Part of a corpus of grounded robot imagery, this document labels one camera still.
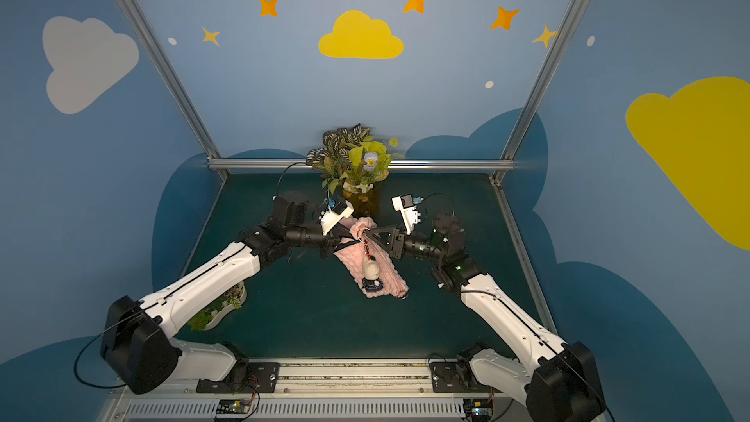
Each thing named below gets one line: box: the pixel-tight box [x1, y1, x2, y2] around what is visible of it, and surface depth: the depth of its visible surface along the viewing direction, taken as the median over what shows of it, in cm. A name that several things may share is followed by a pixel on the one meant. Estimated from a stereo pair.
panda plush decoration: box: [361, 254, 383, 294], surface depth 73 cm
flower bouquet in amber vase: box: [305, 123, 400, 219], surface depth 98 cm
